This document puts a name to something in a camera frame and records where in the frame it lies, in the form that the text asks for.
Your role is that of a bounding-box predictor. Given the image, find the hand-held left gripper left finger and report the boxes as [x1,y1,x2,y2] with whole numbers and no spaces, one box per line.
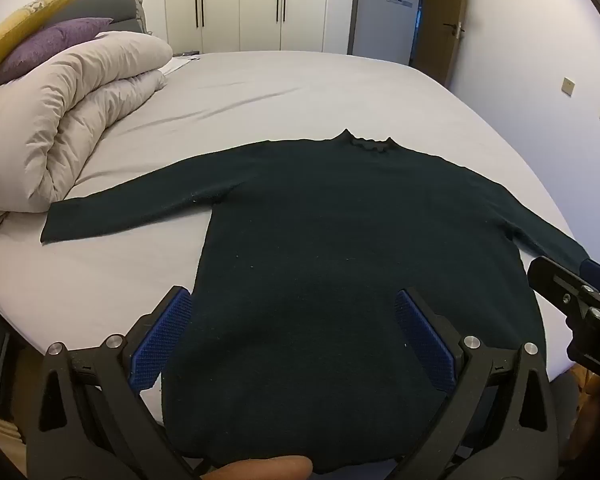
[26,286,201,480]

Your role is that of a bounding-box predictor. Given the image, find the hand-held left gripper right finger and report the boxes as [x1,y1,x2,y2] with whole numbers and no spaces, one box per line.
[390,287,561,480]

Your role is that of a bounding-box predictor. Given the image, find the dark green sweater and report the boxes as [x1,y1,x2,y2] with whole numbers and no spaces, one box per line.
[41,128,593,476]

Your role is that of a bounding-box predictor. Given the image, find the person's left hand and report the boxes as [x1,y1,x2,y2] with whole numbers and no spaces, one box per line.
[200,455,314,480]

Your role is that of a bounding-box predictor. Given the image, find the beige folded duvet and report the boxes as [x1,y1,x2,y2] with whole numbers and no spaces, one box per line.
[0,31,174,246]

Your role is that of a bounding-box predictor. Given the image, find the bed with grey sheet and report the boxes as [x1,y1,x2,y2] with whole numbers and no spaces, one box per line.
[0,50,588,441]

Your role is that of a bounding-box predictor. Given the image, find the white papers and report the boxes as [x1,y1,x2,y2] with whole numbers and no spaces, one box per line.
[157,52,201,77]

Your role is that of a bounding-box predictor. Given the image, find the purple pillow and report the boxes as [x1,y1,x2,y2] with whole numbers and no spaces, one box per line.
[0,17,115,93]

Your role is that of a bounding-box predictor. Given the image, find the grey pillow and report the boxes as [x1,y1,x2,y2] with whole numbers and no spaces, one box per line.
[40,0,148,36]

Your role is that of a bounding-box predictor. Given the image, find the white wardrobe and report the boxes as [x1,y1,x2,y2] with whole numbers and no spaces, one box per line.
[164,0,361,56]

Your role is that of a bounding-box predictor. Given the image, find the yellow pillow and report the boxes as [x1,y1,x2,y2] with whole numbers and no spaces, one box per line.
[0,0,86,81]

